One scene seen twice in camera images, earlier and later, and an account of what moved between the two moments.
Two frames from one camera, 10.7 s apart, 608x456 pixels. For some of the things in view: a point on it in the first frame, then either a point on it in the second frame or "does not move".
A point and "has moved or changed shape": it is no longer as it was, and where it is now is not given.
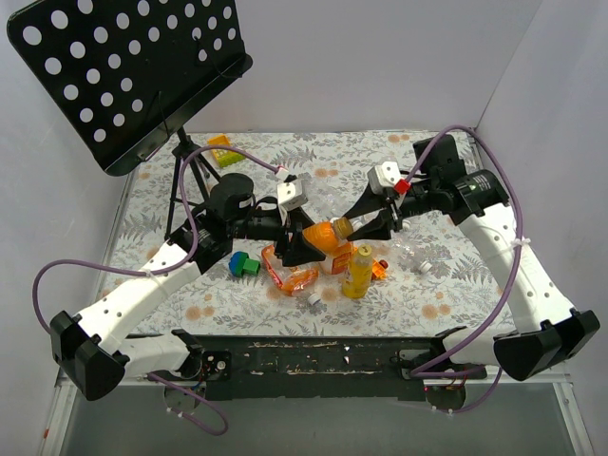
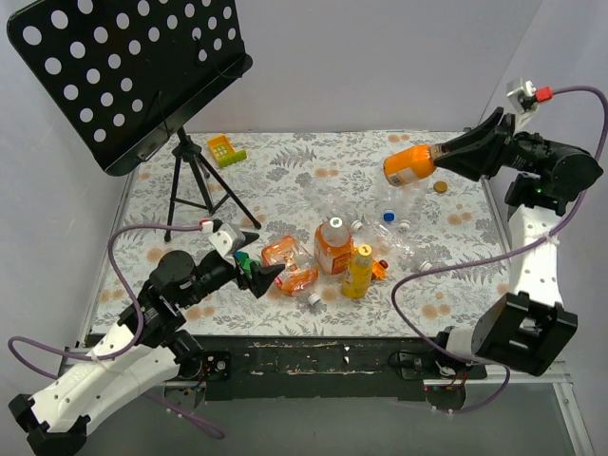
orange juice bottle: [323, 237] has moved or changed shape
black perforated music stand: [125, 73] does not move
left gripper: [289, 233] → [243, 272]
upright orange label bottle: [338, 261] does not move
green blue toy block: [241, 265] does not move
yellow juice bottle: [357, 275] does not move
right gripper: [394, 214] → [504, 143]
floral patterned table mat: [306, 234] does not move
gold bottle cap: [343, 226] has moved or changed shape
